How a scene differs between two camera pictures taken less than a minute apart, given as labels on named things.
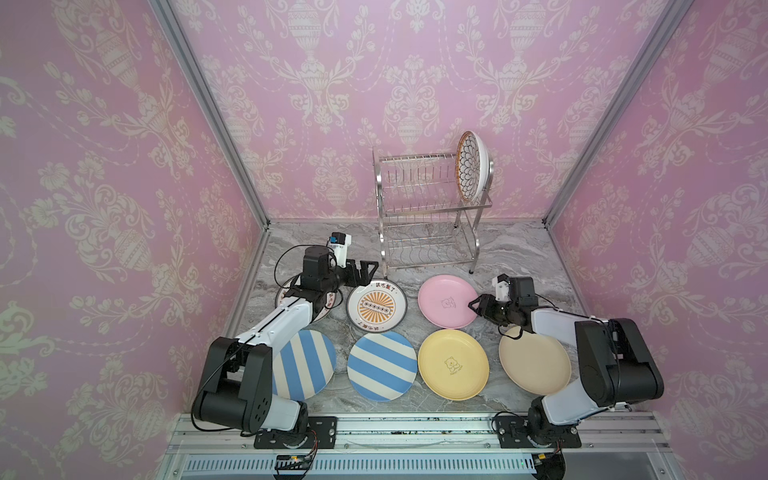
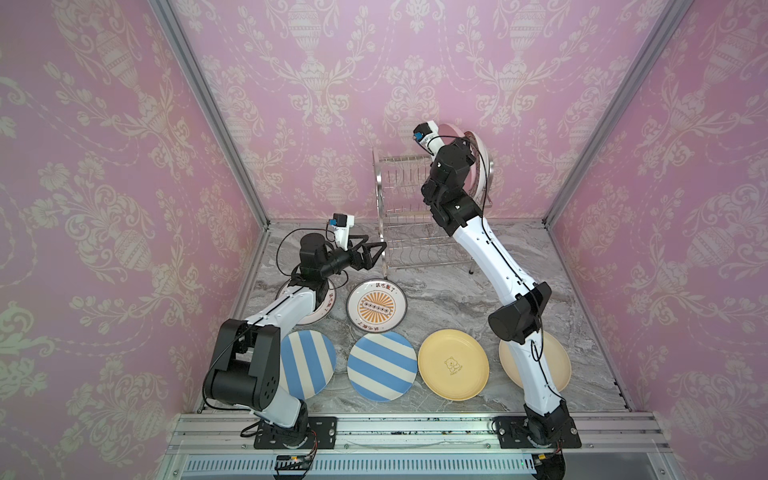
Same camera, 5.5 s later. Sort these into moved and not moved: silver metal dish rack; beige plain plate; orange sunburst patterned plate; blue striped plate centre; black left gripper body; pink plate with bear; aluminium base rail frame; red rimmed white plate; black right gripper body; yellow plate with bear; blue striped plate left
Moved: black right gripper body; black left gripper body; pink plate with bear
Not moved: red rimmed white plate; blue striped plate centre; yellow plate with bear; beige plain plate; blue striped plate left; aluminium base rail frame; silver metal dish rack; orange sunburst patterned plate
